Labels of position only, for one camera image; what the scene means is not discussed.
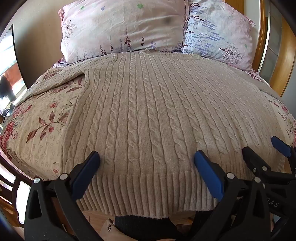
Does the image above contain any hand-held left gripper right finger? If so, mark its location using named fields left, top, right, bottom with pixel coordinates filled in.
left=187, top=150, right=272, bottom=241

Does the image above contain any beige cable-knit sweater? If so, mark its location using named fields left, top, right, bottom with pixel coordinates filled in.
left=61, top=51, right=287, bottom=219

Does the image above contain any cream red floral quilt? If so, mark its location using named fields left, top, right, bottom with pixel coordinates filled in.
left=0, top=57, right=296, bottom=183

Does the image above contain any blue floral pillow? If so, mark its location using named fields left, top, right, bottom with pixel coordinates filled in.
left=181, top=0, right=256, bottom=71

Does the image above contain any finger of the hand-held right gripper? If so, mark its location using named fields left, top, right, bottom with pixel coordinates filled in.
left=242, top=146, right=296, bottom=183
left=271, top=136, right=296, bottom=164

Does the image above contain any curved wooden headboard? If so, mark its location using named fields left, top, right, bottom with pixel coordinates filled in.
left=224, top=0, right=296, bottom=98

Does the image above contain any dark wooden bed frame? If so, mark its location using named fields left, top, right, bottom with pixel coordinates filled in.
left=0, top=148, right=60, bottom=232

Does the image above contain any pink floral pillow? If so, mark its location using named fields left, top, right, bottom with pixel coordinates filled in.
left=58, top=0, right=190, bottom=64

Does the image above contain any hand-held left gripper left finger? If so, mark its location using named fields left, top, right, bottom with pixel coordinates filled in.
left=24, top=151, right=101, bottom=241

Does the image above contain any black flat television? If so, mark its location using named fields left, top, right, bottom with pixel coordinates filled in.
left=0, top=24, right=29, bottom=116

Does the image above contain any person's dark knit clothing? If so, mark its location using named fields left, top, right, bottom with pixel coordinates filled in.
left=114, top=214, right=178, bottom=241

